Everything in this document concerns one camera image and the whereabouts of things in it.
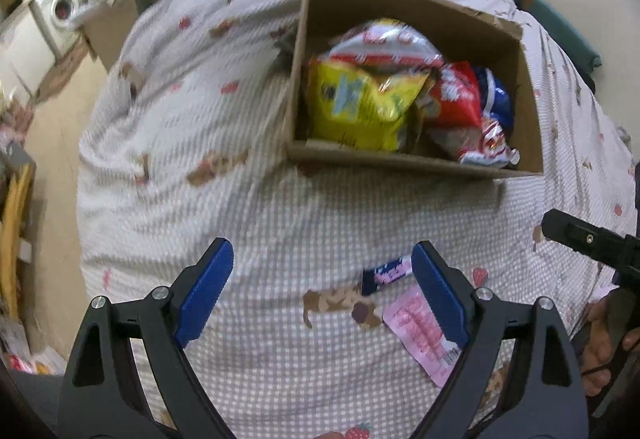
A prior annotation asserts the person's right hand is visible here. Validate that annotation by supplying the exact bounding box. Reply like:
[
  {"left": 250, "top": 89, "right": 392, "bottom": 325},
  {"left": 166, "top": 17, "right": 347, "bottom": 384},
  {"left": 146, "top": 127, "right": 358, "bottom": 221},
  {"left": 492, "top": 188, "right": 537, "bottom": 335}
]
[{"left": 580, "top": 300, "right": 640, "bottom": 397}]

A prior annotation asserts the wooden drying rack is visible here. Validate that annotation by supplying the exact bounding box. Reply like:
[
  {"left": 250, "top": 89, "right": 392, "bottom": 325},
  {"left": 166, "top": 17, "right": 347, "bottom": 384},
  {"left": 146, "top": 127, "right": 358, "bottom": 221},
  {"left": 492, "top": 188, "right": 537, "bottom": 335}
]
[{"left": 0, "top": 162, "right": 36, "bottom": 320}]

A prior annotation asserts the red striped white snack packet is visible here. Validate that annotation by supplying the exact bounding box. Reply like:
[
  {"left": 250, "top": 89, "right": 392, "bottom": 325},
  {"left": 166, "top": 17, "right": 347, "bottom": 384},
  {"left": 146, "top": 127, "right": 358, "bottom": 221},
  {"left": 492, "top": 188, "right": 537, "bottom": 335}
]
[{"left": 432, "top": 116, "right": 522, "bottom": 166}]

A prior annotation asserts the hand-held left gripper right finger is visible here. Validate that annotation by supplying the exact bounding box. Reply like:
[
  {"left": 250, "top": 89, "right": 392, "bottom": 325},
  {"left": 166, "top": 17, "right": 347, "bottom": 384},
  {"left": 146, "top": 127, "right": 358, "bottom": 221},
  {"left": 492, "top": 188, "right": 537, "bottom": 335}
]
[{"left": 410, "top": 240, "right": 591, "bottom": 439}]

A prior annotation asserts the white washing machine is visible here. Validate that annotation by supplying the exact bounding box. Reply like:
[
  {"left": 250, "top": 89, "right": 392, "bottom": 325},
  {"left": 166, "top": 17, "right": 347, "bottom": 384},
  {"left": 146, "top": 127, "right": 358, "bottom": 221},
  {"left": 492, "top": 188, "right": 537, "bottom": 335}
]
[{"left": 27, "top": 0, "right": 83, "bottom": 62}]

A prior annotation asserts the teal mattress edge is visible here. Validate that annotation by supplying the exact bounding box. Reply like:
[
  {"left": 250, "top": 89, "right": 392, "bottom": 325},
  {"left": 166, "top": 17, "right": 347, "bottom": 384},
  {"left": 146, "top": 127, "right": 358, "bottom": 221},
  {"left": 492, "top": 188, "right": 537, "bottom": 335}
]
[{"left": 482, "top": 0, "right": 603, "bottom": 70}]

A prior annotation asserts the small dark blue snack packet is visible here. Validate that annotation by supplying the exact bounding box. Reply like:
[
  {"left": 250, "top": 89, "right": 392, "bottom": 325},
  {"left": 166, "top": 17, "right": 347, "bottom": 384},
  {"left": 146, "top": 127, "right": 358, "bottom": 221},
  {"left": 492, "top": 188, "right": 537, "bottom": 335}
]
[{"left": 361, "top": 255, "right": 413, "bottom": 296}]

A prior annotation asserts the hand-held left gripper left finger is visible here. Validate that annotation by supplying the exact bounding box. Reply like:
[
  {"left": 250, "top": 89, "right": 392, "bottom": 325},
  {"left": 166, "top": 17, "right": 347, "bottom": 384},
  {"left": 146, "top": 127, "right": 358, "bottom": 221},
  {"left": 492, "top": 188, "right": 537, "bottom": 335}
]
[{"left": 57, "top": 237, "right": 236, "bottom": 439}]

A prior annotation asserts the printed blanket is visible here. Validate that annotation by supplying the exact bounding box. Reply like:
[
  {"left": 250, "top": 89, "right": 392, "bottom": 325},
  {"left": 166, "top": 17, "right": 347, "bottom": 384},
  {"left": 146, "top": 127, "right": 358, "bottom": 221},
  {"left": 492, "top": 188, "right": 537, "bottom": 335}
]
[{"left": 75, "top": 0, "right": 640, "bottom": 439}]

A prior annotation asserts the pink snack packet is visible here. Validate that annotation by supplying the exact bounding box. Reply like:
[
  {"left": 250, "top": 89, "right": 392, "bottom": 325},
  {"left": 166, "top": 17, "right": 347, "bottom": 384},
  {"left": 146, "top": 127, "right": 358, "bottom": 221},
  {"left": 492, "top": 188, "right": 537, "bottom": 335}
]
[{"left": 382, "top": 283, "right": 463, "bottom": 388}]

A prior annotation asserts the red and white snack bag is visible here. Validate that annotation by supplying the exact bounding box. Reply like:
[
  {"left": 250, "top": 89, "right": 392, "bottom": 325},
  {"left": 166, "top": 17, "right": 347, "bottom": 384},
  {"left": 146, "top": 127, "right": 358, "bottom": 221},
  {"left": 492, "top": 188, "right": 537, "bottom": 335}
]
[{"left": 327, "top": 18, "right": 446, "bottom": 70}]

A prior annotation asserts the cardboard box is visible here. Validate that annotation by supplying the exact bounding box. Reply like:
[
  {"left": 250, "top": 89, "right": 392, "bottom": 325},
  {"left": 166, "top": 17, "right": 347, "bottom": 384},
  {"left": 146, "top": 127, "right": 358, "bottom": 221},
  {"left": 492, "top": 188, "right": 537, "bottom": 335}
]
[{"left": 285, "top": 0, "right": 546, "bottom": 180}]

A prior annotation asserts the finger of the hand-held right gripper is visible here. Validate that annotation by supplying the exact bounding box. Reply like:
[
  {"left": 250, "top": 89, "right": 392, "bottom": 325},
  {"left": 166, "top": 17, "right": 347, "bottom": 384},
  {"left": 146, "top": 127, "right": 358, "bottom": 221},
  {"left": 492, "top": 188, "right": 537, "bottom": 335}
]
[{"left": 542, "top": 209, "right": 626, "bottom": 277}]

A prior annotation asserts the yellow snack packet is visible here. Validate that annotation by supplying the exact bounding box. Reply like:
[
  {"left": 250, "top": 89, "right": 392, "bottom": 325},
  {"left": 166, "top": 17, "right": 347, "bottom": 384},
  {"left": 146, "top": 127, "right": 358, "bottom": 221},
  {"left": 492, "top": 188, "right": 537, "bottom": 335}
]
[{"left": 306, "top": 59, "right": 431, "bottom": 152}]

